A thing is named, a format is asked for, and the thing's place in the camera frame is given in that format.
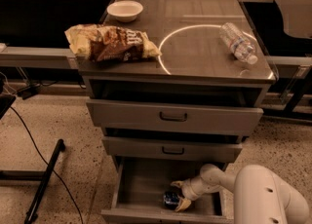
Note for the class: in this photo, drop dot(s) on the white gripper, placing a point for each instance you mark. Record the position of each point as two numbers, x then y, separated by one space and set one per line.
191 190

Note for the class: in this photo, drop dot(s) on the grey top drawer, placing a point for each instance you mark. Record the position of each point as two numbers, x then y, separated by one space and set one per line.
173 117

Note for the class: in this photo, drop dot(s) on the brown yellow chip bag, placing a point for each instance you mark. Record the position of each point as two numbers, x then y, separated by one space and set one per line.
100 42

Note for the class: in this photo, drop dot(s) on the grey drawer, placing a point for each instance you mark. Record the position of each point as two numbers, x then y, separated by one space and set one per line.
173 117
171 150
141 185

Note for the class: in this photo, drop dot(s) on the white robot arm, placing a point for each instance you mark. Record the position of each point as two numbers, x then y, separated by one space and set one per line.
260 195

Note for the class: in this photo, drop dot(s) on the grey bottom drawer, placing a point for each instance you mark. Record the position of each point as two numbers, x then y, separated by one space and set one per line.
141 185

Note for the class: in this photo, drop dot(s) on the black metal stand leg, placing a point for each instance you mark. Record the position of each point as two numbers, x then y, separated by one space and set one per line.
43 177

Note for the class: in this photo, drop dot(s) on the white paper bowl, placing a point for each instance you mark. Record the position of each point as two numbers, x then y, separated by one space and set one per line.
125 11

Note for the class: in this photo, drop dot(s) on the grey middle drawer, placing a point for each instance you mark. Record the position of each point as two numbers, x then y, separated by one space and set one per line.
171 150

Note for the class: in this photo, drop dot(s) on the clear plastic water bottle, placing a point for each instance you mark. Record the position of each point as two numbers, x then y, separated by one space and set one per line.
238 44

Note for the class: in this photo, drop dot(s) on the blue pepsi can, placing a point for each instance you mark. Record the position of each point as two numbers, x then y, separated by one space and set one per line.
171 200

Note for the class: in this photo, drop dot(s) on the grey drawer cabinet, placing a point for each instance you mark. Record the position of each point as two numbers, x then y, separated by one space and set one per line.
195 67

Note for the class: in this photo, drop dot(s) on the grey left side bench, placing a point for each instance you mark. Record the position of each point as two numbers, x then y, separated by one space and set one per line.
37 57

